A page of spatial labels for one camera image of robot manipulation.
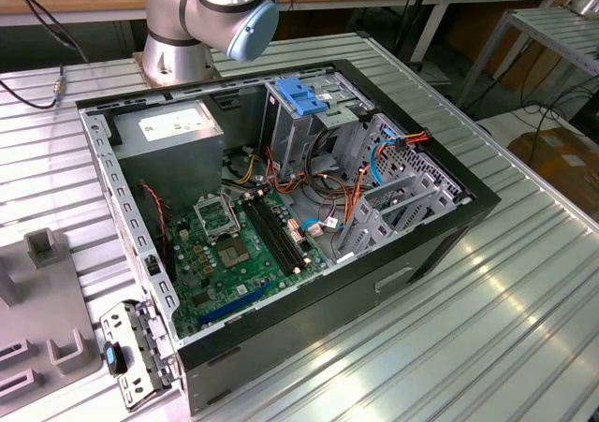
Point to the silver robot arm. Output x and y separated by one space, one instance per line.
168 19

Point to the grey metal disk bay cage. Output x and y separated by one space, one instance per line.
374 228

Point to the black RAM slot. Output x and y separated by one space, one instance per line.
266 238
277 233
283 230
271 236

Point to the grey optical drive cage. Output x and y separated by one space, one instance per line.
290 136

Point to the CPU socket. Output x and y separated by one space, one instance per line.
233 253

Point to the blue drive cage latch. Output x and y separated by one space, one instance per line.
297 97

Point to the blue expansion slot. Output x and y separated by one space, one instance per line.
234 302

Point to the green motherboard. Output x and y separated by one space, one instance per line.
220 295

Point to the black PC case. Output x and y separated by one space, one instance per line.
262 328

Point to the grey power supply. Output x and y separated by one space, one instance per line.
168 160

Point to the black latch blue stripe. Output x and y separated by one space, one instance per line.
112 359

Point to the large cardboard box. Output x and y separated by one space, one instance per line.
561 160

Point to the grey parts rack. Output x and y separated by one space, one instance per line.
42 300

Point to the small black case switch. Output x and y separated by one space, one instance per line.
150 264

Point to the metal expansion bracket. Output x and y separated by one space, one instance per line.
140 347

